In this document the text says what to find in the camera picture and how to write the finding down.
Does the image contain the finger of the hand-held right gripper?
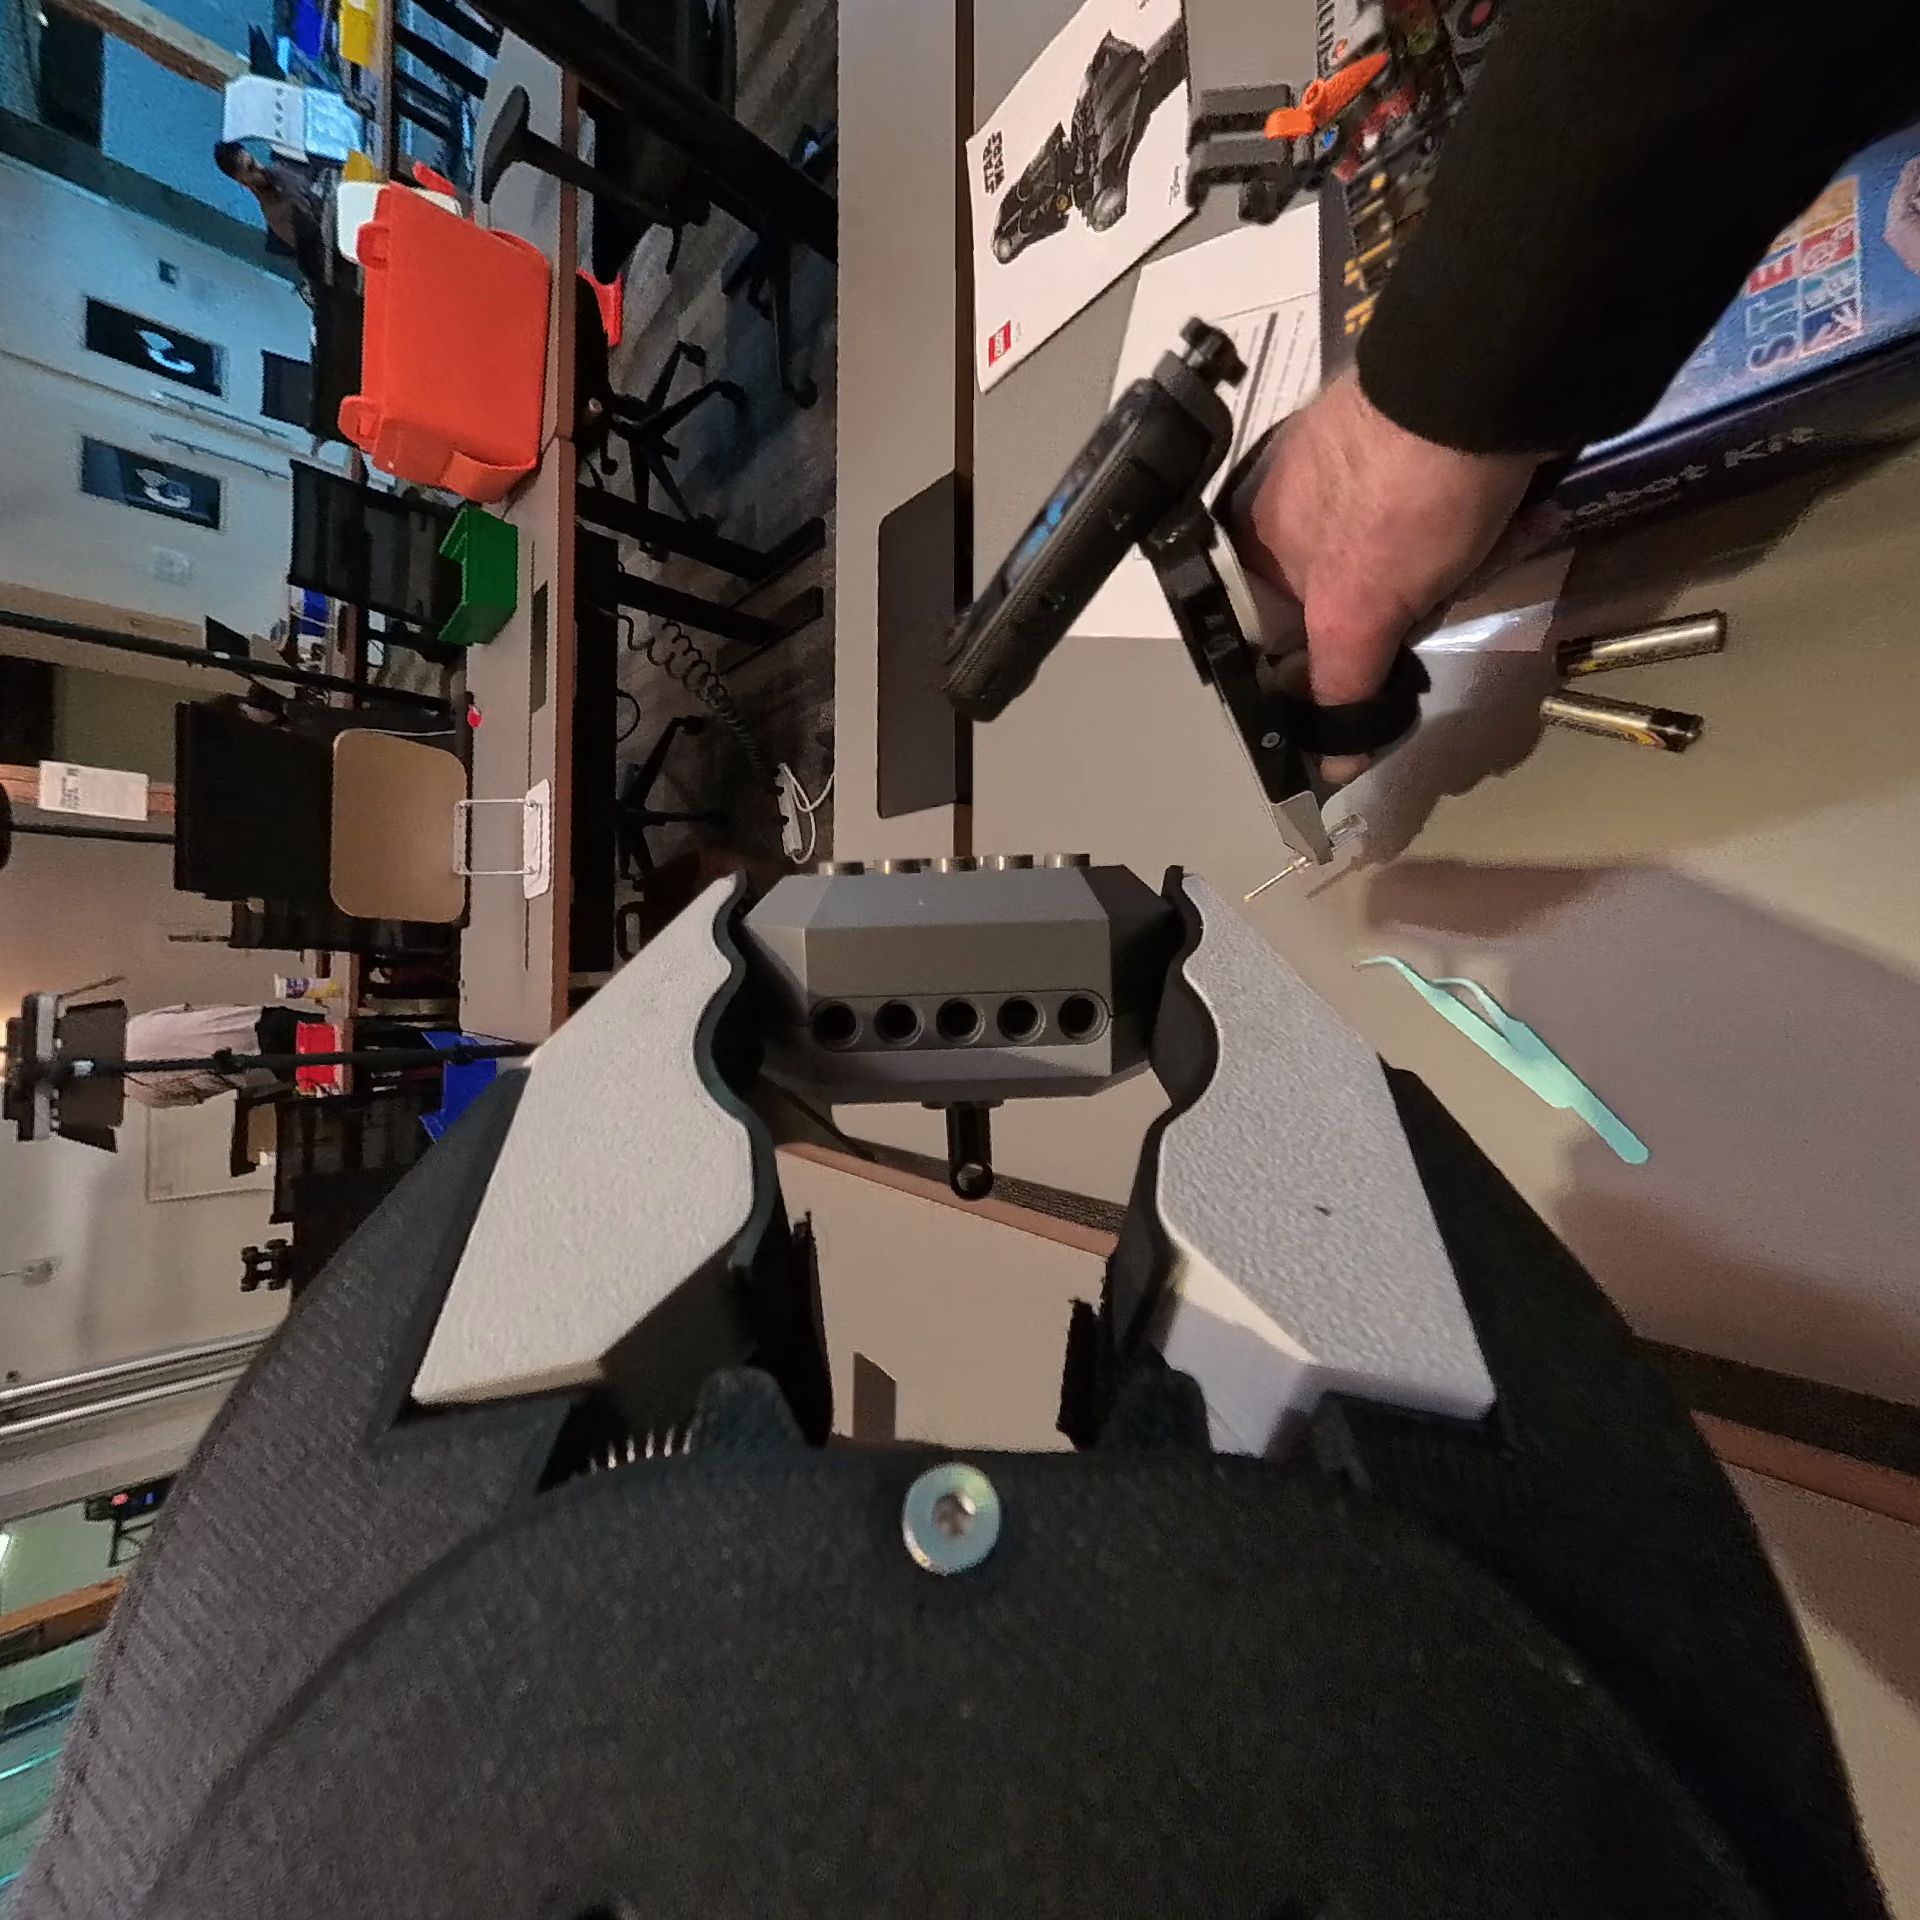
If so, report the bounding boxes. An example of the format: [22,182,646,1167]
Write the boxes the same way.
[1329,613,1566,873]
[1214,602,1341,873]

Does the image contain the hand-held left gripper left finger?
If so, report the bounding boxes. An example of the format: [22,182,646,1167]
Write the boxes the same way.
[414,878,822,1416]

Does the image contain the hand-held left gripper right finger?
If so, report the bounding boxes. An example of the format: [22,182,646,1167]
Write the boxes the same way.
[1155,868,1495,1444]

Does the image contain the black gold battery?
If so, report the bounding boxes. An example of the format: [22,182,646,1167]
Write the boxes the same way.
[1535,689,1709,756]

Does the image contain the silver battery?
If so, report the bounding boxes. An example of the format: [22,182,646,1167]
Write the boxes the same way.
[1554,613,1736,680]

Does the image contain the grey toy battery box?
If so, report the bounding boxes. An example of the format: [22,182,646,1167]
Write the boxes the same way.
[737,850,1198,1206]

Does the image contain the person's right forearm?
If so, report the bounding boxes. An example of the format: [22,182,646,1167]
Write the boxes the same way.
[1336,0,1920,473]

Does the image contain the person's right hand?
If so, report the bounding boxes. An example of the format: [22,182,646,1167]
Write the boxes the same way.
[1236,372,1553,712]

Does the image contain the teal tweezers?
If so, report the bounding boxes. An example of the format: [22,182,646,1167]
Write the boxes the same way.
[1349,952,1653,1167]

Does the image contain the white instruction sheet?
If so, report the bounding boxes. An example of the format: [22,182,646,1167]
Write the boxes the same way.
[1061,191,1566,647]

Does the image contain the black-and-white instruction booklet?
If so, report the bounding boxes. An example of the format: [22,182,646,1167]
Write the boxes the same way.
[964,0,1198,393]

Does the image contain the tracked building-block toy robot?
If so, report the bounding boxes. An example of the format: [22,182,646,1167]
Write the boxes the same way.
[1182,0,1502,230]

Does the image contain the blue robot kit box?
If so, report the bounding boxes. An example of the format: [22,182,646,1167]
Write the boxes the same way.
[1511,135,1920,549]

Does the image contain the green storage bin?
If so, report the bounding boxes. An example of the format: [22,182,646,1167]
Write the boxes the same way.
[430,502,521,647]

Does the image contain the orange storage bin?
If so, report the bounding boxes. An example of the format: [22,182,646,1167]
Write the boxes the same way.
[337,172,621,507]

